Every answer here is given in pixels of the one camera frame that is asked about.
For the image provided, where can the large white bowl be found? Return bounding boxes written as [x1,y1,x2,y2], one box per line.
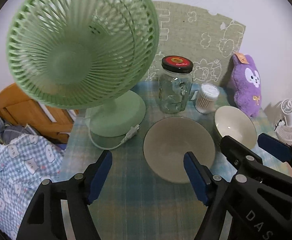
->
[214,106,257,149]

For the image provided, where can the medium white floral bowl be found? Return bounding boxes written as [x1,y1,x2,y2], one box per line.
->
[143,116,215,184]

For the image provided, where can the white standing fan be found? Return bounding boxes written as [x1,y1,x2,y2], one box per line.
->
[274,99,292,145]

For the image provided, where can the cotton swab container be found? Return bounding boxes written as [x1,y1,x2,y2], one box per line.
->
[195,83,220,114]

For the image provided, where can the blue checkered blanket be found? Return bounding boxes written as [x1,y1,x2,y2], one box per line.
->
[0,118,64,239]

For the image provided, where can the purple plush bunny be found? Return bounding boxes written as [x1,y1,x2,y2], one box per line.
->
[228,53,262,118]

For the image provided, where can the plaid tablecloth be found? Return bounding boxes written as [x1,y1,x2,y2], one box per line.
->
[60,81,236,239]

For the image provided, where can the glass jar black lid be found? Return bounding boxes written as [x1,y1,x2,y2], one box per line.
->
[158,55,193,114]

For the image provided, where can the green desk fan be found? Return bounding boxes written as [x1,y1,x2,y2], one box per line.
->
[6,0,159,143]

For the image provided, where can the green cartoon wall mat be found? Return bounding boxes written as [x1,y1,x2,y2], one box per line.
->
[143,1,246,86]

